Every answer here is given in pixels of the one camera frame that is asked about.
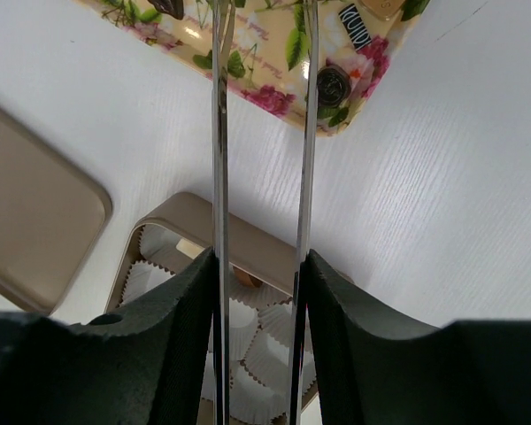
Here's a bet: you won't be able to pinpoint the floral tray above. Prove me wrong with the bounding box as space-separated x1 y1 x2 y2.
85 1 428 136

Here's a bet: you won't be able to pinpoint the dark round swirl chocolate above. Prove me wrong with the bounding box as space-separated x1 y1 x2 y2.
317 65 351 107

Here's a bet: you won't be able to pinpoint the beige tin lid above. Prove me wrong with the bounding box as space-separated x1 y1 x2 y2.
0 106 112 314

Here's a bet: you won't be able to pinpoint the striped black white chocolate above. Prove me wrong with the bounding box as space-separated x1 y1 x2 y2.
338 4 372 51

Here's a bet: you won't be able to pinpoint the metal tongs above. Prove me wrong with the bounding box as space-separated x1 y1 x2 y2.
212 1 319 424

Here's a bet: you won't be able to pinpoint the beige tin box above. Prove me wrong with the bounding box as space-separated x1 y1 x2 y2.
106 192 296 424

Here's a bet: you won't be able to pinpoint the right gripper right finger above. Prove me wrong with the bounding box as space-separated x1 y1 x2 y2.
304 252 531 424

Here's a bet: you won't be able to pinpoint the brown oval chocolate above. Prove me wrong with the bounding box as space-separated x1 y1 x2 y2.
233 267 263 289

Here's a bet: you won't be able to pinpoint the beige square chocolate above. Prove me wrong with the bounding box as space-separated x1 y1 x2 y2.
175 238 204 259

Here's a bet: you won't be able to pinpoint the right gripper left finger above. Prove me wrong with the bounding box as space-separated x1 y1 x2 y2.
0 251 217 424

